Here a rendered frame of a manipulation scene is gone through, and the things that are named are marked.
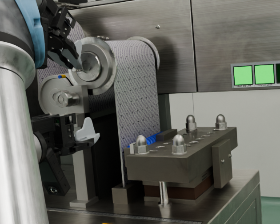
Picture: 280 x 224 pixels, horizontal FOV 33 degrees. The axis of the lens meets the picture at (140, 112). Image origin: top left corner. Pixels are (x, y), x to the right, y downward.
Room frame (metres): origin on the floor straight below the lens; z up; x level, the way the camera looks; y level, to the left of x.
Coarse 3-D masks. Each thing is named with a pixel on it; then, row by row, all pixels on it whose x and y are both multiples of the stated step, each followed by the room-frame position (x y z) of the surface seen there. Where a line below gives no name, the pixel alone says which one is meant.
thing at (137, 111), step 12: (120, 96) 1.19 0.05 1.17; (132, 96) 1.24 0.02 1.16; (144, 96) 1.30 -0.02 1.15; (156, 96) 1.37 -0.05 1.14; (120, 108) 1.18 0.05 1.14; (132, 108) 1.24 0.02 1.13; (144, 108) 1.30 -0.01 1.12; (156, 108) 1.36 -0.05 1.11; (120, 120) 1.18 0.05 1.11; (132, 120) 1.23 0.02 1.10; (144, 120) 1.29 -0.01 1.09; (156, 120) 1.36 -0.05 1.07; (120, 132) 1.17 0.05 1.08; (132, 132) 1.23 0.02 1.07; (144, 132) 1.29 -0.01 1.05; (156, 132) 1.35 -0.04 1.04; (120, 144) 1.17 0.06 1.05; (120, 156) 1.17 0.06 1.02
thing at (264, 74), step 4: (256, 68) 1.31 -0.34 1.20; (260, 68) 1.31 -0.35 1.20; (264, 68) 1.30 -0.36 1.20; (268, 68) 1.30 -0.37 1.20; (272, 68) 1.29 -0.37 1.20; (256, 72) 1.31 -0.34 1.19; (260, 72) 1.31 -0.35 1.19; (264, 72) 1.30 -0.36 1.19; (268, 72) 1.30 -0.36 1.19; (272, 72) 1.29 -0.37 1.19; (256, 76) 1.31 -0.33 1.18; (260, 76) 1.31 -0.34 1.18; (264, 76) 1.30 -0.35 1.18; (268, 76) 1.30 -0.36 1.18; (272, 76) 1.29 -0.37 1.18; (256, 80) 1.31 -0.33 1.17; (260, 80) 1.31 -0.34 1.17; (264, 80) 1.30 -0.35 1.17; (268, 80) 1.30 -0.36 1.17; (272, 80) 1.29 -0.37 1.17
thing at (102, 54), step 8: (88, 48) 1.18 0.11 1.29; (96, 48) 1.17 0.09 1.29; (104, 56) 1.16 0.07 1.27; (104, 64) 1.16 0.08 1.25; (72, 72) 1.21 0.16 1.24; (104, 72) 1.16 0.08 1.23; (80, 80) 1.20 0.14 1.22; (96, 80) 1.17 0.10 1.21; (104, 80) 1.16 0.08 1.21; (88, 88) 1.19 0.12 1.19
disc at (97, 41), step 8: (80, 40) 1.21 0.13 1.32; (88, 40) 1.19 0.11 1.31; (96, 40) 1.18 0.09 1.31; (104, 48) 1.17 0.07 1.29; (112, 56) 1.16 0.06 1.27; (112, 64) 1.16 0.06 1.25; (112, 72) 1.16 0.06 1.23; (72, 80) 1.22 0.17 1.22; (112, 80) 1.17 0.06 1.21; (96, 88) 1.19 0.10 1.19; (104, 88) 1.18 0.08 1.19
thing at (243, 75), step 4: (236, 68) 1.34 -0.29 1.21; (240, 68) 1.33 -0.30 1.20; (244, 68) 1.33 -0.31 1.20; (248, 68) 1.32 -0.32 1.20; (236, 72) 1.34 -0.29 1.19; (240, 72) 1.33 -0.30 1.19; (244, 72) 1.33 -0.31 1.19; (248, 72) 1.32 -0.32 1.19; (236, 76) 1.34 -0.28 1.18; (240, 76) 1.33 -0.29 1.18; (244, 76) 1.33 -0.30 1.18; (248, 76) 1.32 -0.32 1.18; (236, 80) 1.34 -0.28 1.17; (240, 80) 1.33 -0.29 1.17; (244, 80) 1.33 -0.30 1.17; (248, 80) 1.32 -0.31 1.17
